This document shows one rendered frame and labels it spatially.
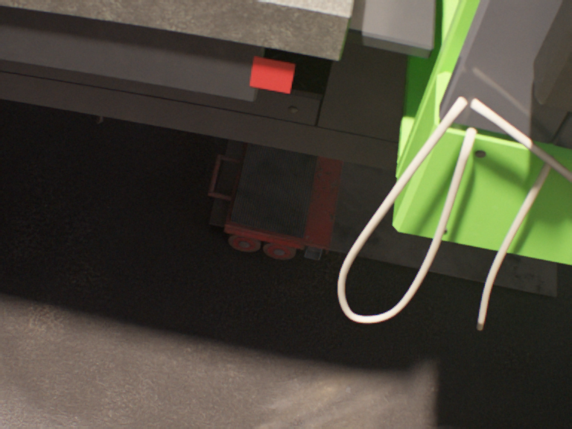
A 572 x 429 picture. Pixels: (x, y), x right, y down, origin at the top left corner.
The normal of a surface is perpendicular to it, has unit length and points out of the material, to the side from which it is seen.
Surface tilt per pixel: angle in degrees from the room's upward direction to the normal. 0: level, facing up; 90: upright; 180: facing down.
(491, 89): 90
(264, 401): 0
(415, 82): 3
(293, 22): 90
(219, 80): 90
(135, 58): 90
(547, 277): 0
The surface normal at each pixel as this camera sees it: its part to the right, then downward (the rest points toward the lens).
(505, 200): -0.14, 0.83
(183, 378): 0.18, -0.51
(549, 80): -0.79, 0.46
